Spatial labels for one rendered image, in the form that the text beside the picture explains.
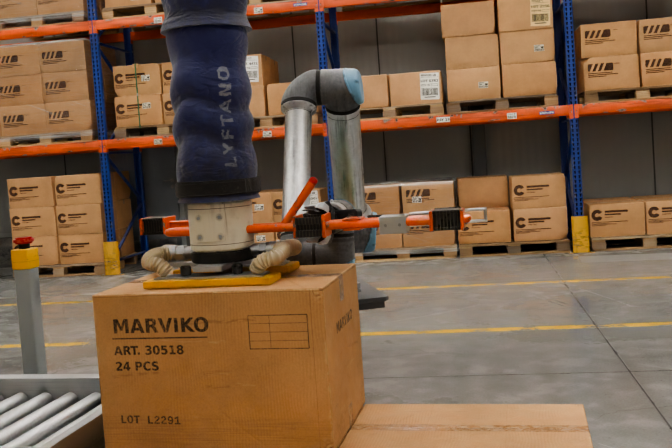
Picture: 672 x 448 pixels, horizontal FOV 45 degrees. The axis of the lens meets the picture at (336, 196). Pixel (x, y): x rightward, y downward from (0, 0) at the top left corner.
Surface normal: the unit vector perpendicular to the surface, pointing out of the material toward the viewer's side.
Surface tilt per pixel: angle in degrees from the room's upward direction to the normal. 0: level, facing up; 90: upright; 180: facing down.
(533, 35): 85
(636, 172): 90
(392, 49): 90
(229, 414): 90
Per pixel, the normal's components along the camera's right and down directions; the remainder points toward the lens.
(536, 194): -0.14, 0.06
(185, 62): -0.42, -0.18
